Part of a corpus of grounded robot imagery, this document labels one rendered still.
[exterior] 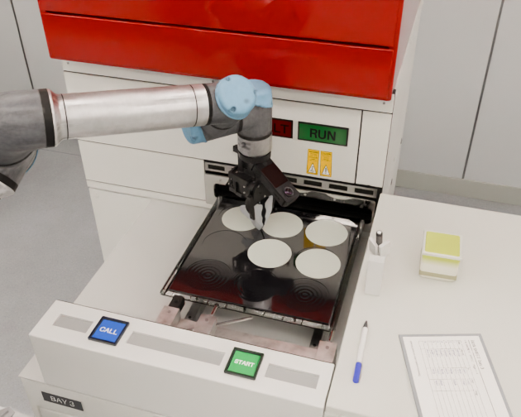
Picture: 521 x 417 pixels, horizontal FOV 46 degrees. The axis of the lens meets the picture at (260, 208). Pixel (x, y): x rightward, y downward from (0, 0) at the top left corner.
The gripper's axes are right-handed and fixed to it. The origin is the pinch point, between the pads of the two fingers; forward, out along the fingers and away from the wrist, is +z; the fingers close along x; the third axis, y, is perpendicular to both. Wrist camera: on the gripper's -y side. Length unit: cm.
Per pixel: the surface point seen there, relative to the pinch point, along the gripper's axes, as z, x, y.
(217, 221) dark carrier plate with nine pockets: 1.3, 5.0, 10.3
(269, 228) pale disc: 1.3, -1.6, -0.8
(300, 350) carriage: 3.3, 20.0, -29.3
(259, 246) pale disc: 1.3, 4.9, -3.7
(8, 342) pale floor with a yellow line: 91, 35, 101
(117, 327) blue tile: -5.1, 44.6, -5.9
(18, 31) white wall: 31, -61, 239
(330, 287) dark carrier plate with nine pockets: 1.3, 4.2, -23.8
